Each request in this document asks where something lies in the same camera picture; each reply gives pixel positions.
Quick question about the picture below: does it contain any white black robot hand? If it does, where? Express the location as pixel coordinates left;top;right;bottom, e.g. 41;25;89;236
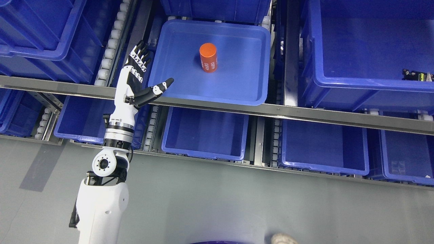
103;40;175;150

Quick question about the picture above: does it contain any orange cylindrical capacitor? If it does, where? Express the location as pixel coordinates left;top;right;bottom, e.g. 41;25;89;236
199;43;218;73

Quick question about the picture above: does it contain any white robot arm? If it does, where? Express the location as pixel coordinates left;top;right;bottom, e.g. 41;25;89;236
70;146;130;244

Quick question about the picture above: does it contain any metal shelf rack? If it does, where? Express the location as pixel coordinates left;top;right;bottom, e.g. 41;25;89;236
1;0;433;189

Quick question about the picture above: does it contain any blue bin lower left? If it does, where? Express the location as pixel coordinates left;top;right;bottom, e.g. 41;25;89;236
54;51;154;149

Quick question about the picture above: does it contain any blue bin far left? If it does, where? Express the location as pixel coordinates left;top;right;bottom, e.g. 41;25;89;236
0;88;42;137

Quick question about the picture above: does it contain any blue bin lower centre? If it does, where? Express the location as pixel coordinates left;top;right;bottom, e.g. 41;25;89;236
161;107;249;161

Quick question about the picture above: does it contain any blue bin upper left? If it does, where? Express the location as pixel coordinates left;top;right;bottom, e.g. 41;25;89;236
0;0;122;84

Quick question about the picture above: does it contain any blue tray bin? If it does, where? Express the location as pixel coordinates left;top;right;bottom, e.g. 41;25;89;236
147;19;270;106

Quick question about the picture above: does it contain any blue bin top centre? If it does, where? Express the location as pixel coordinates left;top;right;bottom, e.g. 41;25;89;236
161;0;271;24

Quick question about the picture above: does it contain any white shoe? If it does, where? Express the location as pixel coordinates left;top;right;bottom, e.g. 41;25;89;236
270;233;298;244

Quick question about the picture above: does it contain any blue bin lower right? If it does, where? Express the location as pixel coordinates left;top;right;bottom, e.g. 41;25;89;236
278;120;370;176

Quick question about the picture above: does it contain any large blue bin right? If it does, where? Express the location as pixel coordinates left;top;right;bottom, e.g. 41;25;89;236
300;0;434;115

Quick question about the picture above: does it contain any blue bin far right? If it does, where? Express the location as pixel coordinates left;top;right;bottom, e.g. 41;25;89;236
367;129;434;186

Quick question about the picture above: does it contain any small black electronic part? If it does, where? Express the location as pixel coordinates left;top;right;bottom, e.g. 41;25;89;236
402;68;433;82

